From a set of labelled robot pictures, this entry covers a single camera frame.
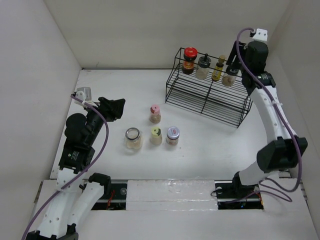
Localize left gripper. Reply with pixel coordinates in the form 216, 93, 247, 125
84, 96, 125, 145

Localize black pump cap spice jar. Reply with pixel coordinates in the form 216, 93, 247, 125
221, 65, 239, 87

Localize yellow oil bottle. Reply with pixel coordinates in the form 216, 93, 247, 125
211, 55, 226, 82

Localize black cap seasoning jar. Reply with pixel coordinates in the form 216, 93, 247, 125
195, 53, 211, 80

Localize red cap sauce bottle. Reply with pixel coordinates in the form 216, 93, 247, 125
182, 47, 198, 75

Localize yellow cap spice bottle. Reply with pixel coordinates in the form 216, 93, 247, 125
150, 126, 163, 146

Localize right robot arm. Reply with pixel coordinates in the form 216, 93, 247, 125
97, 70, 306, 197

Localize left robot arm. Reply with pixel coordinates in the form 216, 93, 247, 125
22, 94, 126, 240

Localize open wide glass jar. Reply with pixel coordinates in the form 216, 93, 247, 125
124, 127, 143, 150

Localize pink cap spice bottle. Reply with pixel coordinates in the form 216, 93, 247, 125
149, 104, 161, 124

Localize silver lid spice jar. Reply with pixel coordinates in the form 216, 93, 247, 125
166, 126, 180, 146

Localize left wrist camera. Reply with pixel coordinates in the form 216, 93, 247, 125
70, 87, 97, 108

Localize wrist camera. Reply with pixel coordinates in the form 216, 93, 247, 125
70, 87, 97, 108
250, 28, 268, 43

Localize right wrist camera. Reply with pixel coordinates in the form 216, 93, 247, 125
250, 28, 268, 43

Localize black wire rack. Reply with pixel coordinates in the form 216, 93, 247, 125
165, 47, 253, 128

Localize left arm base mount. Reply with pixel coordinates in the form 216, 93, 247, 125
91, 181, 128, 211

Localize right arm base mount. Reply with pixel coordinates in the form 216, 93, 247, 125
210, 180, 264, 210

